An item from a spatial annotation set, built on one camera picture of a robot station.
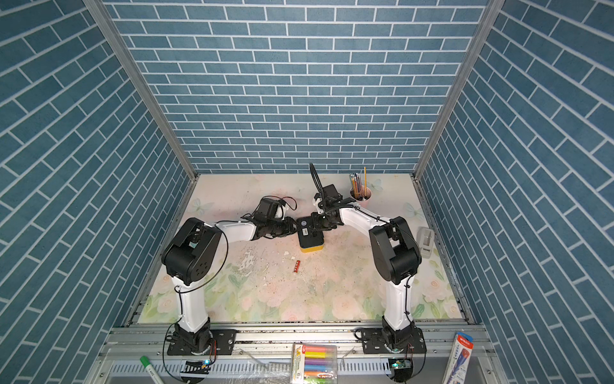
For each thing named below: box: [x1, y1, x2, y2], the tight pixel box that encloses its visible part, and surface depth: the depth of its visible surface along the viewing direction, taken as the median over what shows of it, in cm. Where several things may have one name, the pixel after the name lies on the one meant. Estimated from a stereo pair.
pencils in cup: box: [349, 166, 367, 200], surface depth 101 cm
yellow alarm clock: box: [295, 216, 325, 253], surface depth 97 cm
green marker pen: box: [139, 355, 165, 384], surface depth 70 cm
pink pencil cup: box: [349, 184, 373, 209], surface depth 102 cm
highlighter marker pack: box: [291, 342, 339, 384], surface depth 71 cm
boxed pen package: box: [441, 331, 475, 384], surface depth 72 cm
